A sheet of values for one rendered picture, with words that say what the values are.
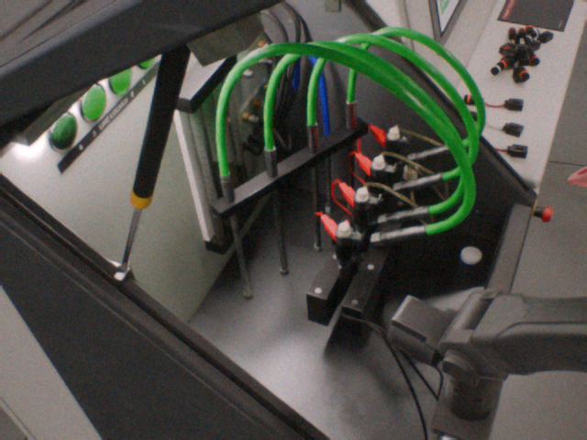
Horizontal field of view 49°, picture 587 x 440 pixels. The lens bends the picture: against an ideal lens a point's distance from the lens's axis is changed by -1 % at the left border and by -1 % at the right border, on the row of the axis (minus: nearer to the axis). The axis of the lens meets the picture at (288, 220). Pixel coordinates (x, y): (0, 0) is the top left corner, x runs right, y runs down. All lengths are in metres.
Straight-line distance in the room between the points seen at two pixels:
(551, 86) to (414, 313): 0.91
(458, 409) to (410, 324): 0.12
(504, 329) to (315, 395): 0.60
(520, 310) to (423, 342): 0.16
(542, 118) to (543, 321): 0.91
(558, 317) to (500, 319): 0.07
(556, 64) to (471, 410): 1.01
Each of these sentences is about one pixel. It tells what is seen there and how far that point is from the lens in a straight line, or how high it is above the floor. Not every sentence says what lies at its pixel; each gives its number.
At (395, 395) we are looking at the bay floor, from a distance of 1.16.
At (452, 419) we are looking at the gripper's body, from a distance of 0.81.
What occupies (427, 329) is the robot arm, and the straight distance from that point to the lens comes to 0.72.
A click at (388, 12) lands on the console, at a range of 1.17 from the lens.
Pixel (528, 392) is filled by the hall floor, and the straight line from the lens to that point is 2.17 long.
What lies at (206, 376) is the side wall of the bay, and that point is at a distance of 0.75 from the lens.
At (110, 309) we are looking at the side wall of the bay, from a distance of 0.73.
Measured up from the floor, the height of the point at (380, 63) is 1.36.
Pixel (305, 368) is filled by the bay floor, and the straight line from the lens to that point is 1.18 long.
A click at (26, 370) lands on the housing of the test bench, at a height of 0.98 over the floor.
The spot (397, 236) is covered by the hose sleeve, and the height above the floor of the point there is 1.14.
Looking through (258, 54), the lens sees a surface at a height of 1.40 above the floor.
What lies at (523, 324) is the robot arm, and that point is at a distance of 0.60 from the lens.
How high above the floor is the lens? 1.86
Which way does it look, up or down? 47 degrees down
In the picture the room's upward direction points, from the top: 6 degrees counter-clockwise
